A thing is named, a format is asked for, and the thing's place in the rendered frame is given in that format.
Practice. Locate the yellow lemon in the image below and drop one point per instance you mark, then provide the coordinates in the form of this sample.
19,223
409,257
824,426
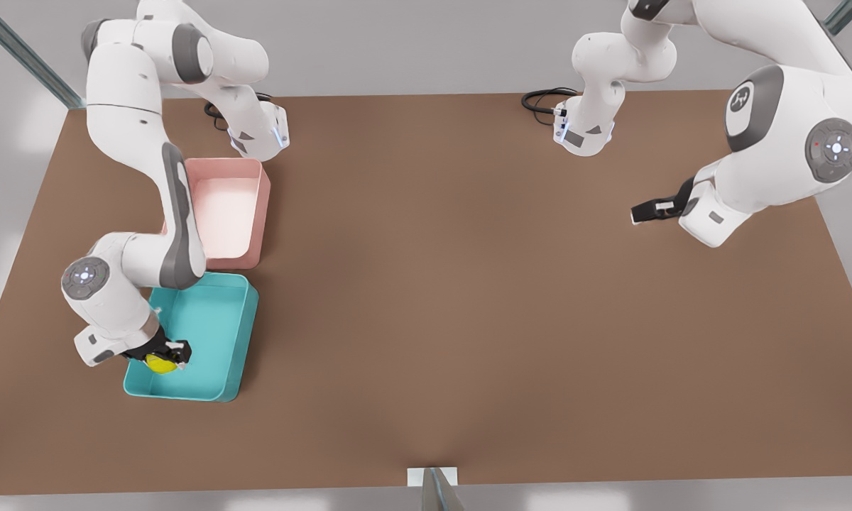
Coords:
160,365

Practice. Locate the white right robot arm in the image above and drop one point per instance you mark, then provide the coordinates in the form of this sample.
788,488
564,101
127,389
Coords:
124,99

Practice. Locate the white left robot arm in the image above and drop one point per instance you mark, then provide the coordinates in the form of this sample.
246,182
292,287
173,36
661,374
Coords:
788,106

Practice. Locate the teal plastic tray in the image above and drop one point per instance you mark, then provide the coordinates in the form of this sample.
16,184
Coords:
199,341

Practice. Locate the pink plastic tray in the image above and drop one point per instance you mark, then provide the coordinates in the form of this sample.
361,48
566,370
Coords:
228,209

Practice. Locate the silver frame post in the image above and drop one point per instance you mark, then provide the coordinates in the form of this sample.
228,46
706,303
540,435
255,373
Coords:
845,14
437,490
25,53

